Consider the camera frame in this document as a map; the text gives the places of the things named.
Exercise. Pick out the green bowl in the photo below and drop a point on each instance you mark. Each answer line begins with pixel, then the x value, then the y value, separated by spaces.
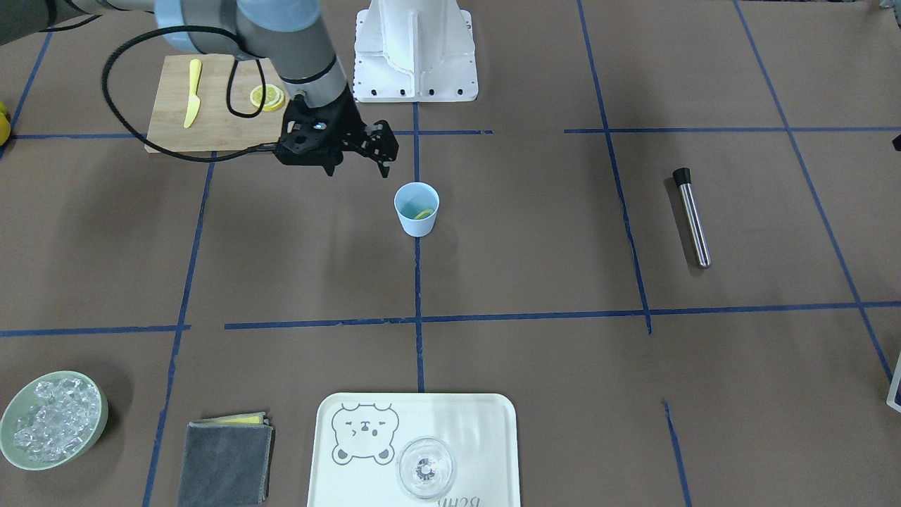
pixel 18 403

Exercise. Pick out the clear ice cubes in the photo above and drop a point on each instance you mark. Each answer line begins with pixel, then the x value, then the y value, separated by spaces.
pixel 60 420

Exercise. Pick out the cream bear tray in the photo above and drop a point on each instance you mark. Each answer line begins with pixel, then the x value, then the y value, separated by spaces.
pixel 359 437

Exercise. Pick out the yellow sponge cloth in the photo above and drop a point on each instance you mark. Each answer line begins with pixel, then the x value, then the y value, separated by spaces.
pixel 256 418

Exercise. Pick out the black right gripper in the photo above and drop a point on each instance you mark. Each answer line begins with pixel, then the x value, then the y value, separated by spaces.
pixel 345 121

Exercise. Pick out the yellow lemon slice stack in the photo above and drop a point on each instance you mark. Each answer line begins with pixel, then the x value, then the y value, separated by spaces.
pixel 267 97

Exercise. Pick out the light blue cup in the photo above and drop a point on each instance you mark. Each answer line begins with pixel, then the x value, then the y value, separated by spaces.
pixel 412 198

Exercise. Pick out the clear wine glass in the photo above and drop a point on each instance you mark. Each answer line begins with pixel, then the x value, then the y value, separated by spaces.
pixel 426 469

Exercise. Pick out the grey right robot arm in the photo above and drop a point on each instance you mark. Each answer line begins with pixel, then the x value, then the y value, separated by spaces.
pixel 290 34

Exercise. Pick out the grey folded cloth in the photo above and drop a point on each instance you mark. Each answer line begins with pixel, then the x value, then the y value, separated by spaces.
pixel 225 465

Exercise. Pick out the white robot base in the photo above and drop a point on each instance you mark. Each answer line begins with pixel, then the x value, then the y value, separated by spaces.
pixel 414 51

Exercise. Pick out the yellow plastic knife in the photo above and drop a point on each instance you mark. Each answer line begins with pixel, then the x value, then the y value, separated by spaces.
pixel 193 100

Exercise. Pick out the steel muddler black cap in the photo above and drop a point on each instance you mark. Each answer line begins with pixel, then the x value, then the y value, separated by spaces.
pixel 683 181

